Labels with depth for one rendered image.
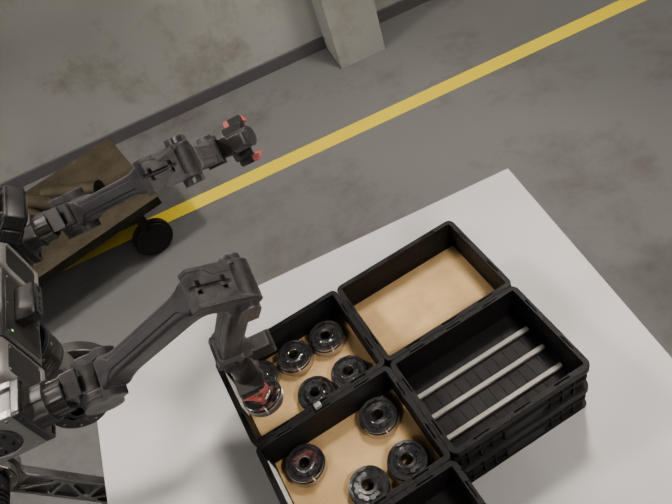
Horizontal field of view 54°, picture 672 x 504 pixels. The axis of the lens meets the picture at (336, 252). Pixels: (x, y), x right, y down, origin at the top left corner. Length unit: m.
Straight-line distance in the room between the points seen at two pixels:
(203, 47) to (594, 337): 3.05
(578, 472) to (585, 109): 2.25
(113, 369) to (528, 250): 1.37
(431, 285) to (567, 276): 0.42
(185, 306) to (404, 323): 0.94
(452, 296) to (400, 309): 0.15
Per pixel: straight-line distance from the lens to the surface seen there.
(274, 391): 1.73
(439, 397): 1.80
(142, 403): 2.27
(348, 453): 1.79
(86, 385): 1.36
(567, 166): 3.40
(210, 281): 1.12
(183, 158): 1.44
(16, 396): 1.38
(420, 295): 1.97
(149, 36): 4.23
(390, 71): 4.15
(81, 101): 4.39
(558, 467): 1.85
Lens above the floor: 2.44
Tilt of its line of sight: 49 degrees down
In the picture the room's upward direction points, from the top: 23 degrees counter-clockwise
